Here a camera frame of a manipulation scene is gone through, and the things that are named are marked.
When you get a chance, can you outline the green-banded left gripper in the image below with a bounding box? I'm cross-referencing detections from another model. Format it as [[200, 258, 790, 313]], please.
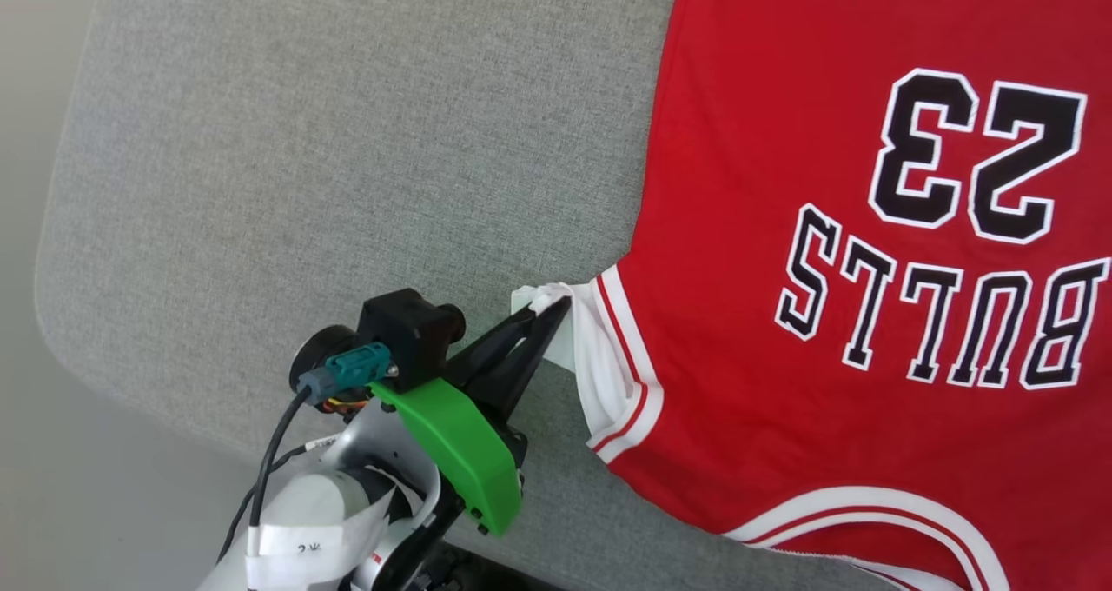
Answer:
[[368, 295, 574, 538]]

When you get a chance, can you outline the red basketball jersey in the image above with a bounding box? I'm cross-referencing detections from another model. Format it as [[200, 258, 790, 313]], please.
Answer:
[[510, 0, 1112, 591]]

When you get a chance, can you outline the left teal-plug black cable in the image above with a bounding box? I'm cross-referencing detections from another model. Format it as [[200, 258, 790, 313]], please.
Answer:
[[215, 342, 394, 574]]

